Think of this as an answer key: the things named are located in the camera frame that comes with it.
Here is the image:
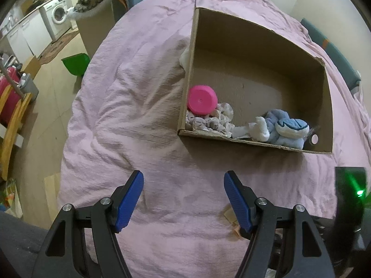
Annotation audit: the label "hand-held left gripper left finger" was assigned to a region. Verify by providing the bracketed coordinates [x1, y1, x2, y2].
[31, 170, 145, 278]

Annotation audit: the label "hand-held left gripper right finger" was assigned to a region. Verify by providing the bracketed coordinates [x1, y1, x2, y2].
[223, 170, 334, 278]

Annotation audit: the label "white sock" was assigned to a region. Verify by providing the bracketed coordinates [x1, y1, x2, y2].
[232, 116, 272, 143]

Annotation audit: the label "light blue fuzzy sock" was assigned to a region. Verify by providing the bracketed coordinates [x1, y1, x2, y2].
[265, 109, 305, 151]

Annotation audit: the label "grey lace scrunchie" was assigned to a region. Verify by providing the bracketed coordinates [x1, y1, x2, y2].
[185, 112, 234, 139]

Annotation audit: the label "white ruffled scrunchie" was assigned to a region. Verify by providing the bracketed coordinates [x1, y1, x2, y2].
[214, 102, 235, 123]

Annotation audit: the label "pink rubber duck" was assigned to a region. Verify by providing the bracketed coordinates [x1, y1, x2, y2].
[187, 85, 218, 116]

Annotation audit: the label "tan cardboard piece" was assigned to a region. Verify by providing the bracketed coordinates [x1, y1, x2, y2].
[224, 206, 240, 226]

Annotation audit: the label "light wooden board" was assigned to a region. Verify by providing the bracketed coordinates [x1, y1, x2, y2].
[43, 173, 62, 204]

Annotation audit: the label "pink bed blanket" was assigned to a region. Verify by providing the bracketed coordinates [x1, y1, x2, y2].
[56, 0, 371, 278]

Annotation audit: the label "colourful bag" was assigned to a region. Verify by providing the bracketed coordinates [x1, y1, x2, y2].
[0, 177, 24, 219]

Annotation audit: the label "person's grey clothing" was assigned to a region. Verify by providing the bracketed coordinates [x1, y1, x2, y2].
[0, 211, 60, 278]

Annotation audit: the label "yellow wooden chair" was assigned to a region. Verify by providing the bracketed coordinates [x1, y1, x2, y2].
[0, 92, 34, 181]

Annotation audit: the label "green plastic bin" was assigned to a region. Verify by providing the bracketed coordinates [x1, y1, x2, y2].
[61, 53, 91, 77]

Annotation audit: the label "grey trash bin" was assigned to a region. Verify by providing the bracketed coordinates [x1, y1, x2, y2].
[18, 73, 40, 102]

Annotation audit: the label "white cloth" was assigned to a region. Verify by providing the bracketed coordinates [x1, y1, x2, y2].
[179, 47, 192, 68]

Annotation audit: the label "teal headboard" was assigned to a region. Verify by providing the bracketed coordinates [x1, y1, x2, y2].
[300, 17, 362, 91]

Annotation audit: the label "pink suitcase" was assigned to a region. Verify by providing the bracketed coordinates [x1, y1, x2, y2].
[0, 66, 23, 126]

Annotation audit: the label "small cardboard floor box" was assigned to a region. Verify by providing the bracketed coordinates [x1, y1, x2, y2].
[21, 56, 42, 79]

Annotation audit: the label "brown patterned rug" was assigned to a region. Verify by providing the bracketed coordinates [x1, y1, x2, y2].
[37, 30, 81, 65]

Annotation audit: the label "beige armchair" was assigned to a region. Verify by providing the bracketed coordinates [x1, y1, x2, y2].
[73, 0, 117, 59]

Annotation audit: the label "white kitchen cabinets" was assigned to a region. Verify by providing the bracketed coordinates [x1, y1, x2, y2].
[5, 12, 53, 62]

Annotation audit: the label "white washing machine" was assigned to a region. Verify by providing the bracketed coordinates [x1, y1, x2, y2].
[38, 0, 72, 40]

